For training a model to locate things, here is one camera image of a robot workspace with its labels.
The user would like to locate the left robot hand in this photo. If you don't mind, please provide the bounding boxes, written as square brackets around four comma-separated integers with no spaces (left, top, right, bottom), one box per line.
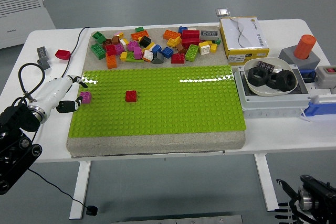
[34,74,89,116]

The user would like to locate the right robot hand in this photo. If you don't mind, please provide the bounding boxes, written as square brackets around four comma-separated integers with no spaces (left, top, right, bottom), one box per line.
[274,178,309,224]

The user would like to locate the pink square toy brick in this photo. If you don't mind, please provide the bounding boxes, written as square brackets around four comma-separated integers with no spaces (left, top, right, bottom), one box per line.
[79,91,92,104]

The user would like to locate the small grey toy brick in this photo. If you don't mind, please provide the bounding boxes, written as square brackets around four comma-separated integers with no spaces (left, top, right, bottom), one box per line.
[36,58,51,71]

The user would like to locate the grey toy brick with holes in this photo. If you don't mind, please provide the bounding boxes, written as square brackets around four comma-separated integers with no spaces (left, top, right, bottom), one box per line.
[36,46,50,61]
[199,29,219,41]

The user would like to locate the dark green long toy brick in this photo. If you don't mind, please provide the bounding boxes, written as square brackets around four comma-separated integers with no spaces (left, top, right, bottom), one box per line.
[90,42,107,60]

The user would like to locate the dark green square toy brick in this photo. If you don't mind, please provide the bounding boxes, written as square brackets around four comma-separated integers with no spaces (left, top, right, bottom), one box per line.
[91,31,107,44]

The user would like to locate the flat lime green toy brick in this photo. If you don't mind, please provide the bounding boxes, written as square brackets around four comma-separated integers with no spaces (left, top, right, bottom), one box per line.
[125,52,144,63]

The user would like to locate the long orange toy brick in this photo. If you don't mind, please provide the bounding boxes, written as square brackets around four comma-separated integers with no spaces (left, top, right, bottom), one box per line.
[131,30,150,41]
[163,29,182,40]

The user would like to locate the black toy brick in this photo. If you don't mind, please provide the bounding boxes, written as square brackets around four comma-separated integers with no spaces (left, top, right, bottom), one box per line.
[139,35,152,48]

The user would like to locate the grey sloped toy brick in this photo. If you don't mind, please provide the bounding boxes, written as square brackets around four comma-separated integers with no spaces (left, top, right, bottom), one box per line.
[151,52,165,65]

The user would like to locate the green toy baseplate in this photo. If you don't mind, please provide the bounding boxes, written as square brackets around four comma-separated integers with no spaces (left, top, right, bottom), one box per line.
[67,64,247,138]

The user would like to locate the large red toy brick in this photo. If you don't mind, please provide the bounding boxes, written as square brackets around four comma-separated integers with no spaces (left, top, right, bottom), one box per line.
[181,29,201,39]
[181,38,201,49]

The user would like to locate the white table leg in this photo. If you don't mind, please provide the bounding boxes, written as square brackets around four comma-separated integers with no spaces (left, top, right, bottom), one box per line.
[69,160,92,220]
[254,153,279,212]

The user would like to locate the white panel heater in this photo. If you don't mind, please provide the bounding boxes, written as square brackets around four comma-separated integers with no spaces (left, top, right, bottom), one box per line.
[0,0,56,50]

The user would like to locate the grey metal plate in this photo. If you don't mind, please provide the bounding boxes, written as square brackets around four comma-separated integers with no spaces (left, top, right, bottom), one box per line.
[111,215,244,224]

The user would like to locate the blue and white plastic device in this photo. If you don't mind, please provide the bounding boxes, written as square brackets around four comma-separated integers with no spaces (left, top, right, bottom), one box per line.
[304,94,336,116]

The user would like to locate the light grey junction box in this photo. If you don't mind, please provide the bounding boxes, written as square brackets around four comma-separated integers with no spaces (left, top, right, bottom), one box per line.
[232,63,313,119]

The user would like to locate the large black nut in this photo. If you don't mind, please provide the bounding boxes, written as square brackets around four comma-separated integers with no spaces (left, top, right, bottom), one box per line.
[247,67,269,87]
[275,69,297,94]
[266,72,279,90]

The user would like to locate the blue clamp piece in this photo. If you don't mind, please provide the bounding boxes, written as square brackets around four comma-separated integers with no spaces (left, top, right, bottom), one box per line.
[299,68,317,83]

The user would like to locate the dark purple circuit board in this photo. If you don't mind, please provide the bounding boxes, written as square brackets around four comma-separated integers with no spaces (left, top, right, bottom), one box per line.
[256,60,276,72]

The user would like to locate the white bowl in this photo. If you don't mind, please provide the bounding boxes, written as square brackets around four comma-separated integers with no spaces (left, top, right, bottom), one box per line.
[243,57,299,97]

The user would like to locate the grey block holder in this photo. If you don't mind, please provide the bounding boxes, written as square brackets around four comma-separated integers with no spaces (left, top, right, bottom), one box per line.
[278,45,321,70]

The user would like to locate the orange cylinder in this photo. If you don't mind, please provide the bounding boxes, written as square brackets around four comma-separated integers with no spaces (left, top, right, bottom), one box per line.
[293,34,317,60]

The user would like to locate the white and yellow cardboard box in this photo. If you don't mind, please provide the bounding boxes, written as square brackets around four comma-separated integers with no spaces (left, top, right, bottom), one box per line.
[218,16,270,65]

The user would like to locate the small silvery packet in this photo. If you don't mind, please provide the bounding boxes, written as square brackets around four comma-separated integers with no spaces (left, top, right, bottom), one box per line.
[215,8,232,17]

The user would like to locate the white cable tie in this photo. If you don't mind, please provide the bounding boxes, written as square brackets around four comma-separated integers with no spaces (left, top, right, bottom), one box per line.
[299,108,313,124]

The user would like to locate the black cord with plug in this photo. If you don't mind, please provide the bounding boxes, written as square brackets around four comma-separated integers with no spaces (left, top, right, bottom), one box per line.
[27,26,99,216]

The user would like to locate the white slotted rail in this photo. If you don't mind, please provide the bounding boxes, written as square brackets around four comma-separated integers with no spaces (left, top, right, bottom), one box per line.
[306,82,336,96]

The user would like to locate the grey switch box red button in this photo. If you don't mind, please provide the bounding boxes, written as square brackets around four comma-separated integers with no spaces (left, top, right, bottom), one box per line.
[314,66,336,89]

